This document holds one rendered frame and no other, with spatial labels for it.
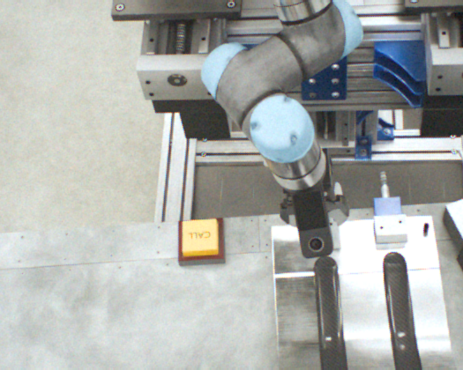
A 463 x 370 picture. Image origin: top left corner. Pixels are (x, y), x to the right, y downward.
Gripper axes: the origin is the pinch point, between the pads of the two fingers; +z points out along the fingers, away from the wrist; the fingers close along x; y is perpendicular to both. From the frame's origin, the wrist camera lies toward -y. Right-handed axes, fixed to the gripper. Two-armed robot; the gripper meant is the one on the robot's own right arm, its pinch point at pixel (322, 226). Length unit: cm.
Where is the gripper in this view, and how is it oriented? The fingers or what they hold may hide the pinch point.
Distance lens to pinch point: 150.1
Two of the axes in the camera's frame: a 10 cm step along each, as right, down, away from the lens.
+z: 2.4, 3.6, 9.0
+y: -0.5, -9.2, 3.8
